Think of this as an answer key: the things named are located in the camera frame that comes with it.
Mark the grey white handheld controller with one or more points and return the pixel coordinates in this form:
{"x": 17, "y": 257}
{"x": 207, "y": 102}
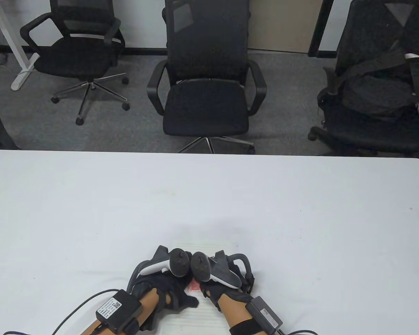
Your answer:
{"x": 179, "y": 261}
{"x": 199, "y": 266}

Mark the white lined paper sheet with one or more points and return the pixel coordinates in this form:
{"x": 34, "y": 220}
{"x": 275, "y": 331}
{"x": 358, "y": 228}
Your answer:
{"x": 202, "y": 314}

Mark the black chair holding bag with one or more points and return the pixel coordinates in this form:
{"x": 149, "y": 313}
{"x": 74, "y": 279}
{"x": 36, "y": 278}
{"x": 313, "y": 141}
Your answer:
{"x": 370, "y": 132}

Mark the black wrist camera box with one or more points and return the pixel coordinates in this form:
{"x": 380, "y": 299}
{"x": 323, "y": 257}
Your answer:
{"x": 118, "y": 310}
{"x": 265, "y": 314}

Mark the person's left hand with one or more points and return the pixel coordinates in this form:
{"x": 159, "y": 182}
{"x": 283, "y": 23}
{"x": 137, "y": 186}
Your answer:
{"x": 171, "y": 288}

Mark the white desk leg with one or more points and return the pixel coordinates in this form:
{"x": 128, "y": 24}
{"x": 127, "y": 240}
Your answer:
{"x": 21, "y": 59}

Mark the beige door panel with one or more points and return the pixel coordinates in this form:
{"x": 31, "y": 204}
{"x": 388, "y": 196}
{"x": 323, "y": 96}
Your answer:
{"x": 282, "y": 24}

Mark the black chair with chrome base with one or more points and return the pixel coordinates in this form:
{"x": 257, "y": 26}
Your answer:
{"x": 75, "y": 57}

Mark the person's right forearm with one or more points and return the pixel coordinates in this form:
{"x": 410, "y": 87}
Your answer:
{"x": 237, "y": 312}

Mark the black high-back mesh chair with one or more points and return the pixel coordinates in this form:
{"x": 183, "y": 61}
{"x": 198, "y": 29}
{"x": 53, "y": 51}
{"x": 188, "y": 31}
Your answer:
{"x": 206, "y": 104}

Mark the person's right hand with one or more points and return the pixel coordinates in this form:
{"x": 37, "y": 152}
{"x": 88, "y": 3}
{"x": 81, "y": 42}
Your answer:
{"x": 227, "y": 295}

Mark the black door frame post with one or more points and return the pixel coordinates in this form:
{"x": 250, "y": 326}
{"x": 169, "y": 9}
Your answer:
{"x": 319, "y": 28}

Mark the black bag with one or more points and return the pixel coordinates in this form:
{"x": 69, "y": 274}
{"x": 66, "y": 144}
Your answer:
{"x": 377, "y": 90}

